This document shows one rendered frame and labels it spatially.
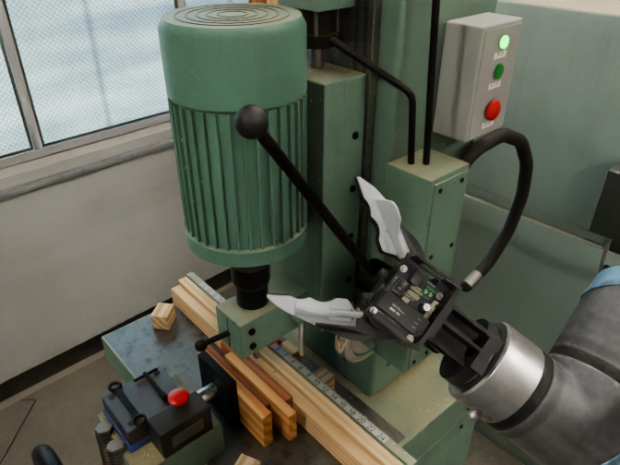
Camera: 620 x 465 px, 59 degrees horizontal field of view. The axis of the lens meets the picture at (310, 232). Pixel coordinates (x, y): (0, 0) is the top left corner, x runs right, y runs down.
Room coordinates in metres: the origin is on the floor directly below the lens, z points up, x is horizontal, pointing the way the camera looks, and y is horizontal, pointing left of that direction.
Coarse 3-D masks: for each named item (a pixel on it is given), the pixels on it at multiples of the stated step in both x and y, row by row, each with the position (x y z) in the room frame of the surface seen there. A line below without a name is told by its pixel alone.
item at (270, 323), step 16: (272, 288) 0.72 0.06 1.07; (288, 288) 0.72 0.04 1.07; (224, 304) 0.68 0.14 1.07; (272, 304) 0.68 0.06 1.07; (224, 320) 0.66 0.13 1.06; (240, 320) 0.64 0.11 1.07; (256, 320) 0.64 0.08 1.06; (272, 320) 0.66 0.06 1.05; (288, 320) 0.69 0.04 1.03; (240, 336) 0.62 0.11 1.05; (256, 336) 0.64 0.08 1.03; (272, 336) 0.66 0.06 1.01; (240, 352) 0.63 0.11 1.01
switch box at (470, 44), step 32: (448, 32) 0.77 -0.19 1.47; (480, 32) 0.74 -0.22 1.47; (512, 32) 0.78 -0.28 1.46; (448, 64) 0.77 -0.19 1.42; (480, 64) 0.74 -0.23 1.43; (512, 64) 0.79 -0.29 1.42; (448, 96) 0.76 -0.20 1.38; (480, 96) 0.74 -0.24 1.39; (448, 128) 0.76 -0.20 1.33; (480, 128) 0.75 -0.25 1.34
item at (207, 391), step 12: (204, 360) 0.63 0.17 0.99; (204, 372) 0.63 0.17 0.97; (216, 372) 0.60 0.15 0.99; (204, 384) 0.64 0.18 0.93; (216, 384) 0.60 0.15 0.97; (228, 384) 0.58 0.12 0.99; (204, 396) 0.59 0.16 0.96; (216, 396) 0.60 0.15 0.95; (228, 396) 0.58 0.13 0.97; (228, 408) 0.58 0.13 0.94
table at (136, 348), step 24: (120, 336) 0.79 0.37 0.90; (144, 336) 0.79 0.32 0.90; (168, 336) 0.79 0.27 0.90; (192, 336) 0.79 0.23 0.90; (120, 360) 0.72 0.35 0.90; (144, 360) 0.72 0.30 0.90; (168, 360) 0.72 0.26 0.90; (192, 360) 0.72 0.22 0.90; (192, 384) 0.67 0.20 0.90; (216, 408) 0.61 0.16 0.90; (240, 432) 0.57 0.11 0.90; (216, 456) 0.52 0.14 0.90; (264, 456) 0.52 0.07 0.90; (288, 456) 0.52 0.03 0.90; (312, 456) 0.52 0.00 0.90
